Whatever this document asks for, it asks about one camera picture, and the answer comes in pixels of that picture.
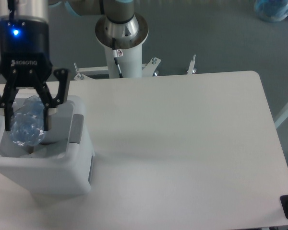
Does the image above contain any blue plastic bag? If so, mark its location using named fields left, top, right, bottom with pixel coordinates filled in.
left=253, top=0, right=288, bottom=23

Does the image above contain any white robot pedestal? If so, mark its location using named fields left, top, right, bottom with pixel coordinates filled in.
left=95, top=13, right=149, bottom=79

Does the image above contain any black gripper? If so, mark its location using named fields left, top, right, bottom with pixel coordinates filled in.
left=0, top=17, right=71, bottom=131

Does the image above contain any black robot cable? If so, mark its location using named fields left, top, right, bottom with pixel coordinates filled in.
left=111, top=37, right=124, bottom=79

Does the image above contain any white pedestal base frame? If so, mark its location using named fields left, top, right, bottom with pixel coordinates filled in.
left=73, top=54, right=197, bottom=81

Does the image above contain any white trash can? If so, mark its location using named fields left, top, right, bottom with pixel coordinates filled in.
left=0, top=95, right=95, bottom=195

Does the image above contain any clear plastic water bottle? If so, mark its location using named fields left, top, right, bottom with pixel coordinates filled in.
left=10, top=95, right=46, bottom=147

